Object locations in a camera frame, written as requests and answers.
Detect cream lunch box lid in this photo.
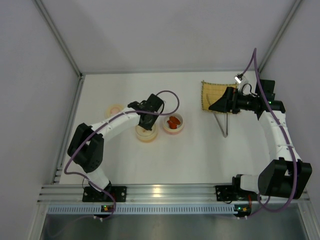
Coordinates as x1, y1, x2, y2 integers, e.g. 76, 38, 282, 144
135, 125, 158, 136

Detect red chicken drumstick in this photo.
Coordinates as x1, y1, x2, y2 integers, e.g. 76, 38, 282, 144
167, 120, 178, 130

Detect orange fried chicken wing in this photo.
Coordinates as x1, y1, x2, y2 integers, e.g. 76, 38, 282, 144
169, 116, 181, 125

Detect steel food tongs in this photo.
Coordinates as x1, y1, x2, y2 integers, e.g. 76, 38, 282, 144
206, 93, 230, 138

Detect cream lid pink valve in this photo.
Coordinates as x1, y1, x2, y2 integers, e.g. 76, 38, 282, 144
104, 104, 124, 119

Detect orange lunch box bowl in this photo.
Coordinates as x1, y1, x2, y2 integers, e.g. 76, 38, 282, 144
136, 134, 158, 143

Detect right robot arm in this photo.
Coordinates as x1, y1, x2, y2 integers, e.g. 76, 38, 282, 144
208, 79, 312, 200

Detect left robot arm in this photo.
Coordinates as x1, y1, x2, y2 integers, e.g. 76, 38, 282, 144
67, 93, 165, 192

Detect pink lunch box bowl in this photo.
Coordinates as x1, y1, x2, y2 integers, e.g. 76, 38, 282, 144
162, 113, 185, 135

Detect woven bamboo tray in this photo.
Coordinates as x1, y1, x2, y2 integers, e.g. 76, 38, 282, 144
201, 80, 238, 114

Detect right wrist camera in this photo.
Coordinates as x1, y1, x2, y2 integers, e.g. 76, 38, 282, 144
234, 73, 247, 85

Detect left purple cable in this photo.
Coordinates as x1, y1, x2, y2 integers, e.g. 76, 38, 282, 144
64, 90, 181, 221

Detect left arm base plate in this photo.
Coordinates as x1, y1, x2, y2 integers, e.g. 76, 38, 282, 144
82, 185, 127, 203

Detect aluminium mounting rail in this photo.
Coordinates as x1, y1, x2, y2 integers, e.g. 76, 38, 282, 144
37, 183, 308, 203

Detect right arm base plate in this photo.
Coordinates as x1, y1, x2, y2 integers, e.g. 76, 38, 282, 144
214, 185, 258, 203

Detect slotted cable duct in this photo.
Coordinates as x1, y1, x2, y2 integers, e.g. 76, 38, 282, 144
46, 203, 240, 215

